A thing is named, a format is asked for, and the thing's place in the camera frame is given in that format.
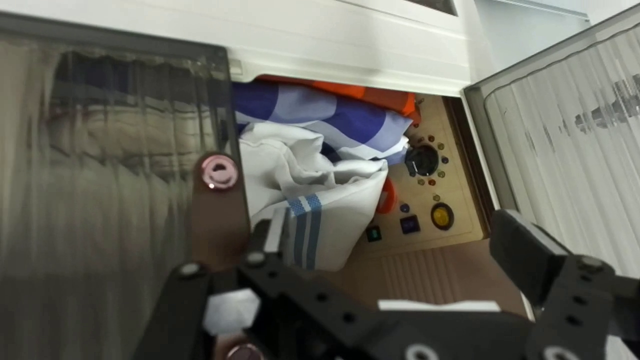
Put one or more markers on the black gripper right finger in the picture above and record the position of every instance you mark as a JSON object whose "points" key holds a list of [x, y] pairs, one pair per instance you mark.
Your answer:
{"points": [[527, 252]]}

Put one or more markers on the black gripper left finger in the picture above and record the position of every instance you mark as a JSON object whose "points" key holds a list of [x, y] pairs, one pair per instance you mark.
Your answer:
{"points": [[272, 236]]}

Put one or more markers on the dark translucent cabinet door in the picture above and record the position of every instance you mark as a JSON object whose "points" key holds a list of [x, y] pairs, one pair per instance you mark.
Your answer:
{"points": [[100, 200]]}

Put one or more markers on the mesh cabinet door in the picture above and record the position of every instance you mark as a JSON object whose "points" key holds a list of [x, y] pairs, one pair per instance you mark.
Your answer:
{"points": [[572, 132]]}

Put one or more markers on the white stacked cabinet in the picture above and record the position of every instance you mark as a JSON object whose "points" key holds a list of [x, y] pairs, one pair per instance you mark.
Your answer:
{"points": [[333, 46]]}

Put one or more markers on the white cloth blue stripes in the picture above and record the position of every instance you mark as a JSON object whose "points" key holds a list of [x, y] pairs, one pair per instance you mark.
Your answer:
{"points": [[312, 186]]}

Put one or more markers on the wooden toy control panel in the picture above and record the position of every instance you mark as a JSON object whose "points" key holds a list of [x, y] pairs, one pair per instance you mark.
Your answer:
{"points": [[460, 173]]}

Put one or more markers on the blue white checked cloth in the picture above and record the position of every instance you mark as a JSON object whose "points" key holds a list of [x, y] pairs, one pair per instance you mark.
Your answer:
{"points": [[352, 121]]}

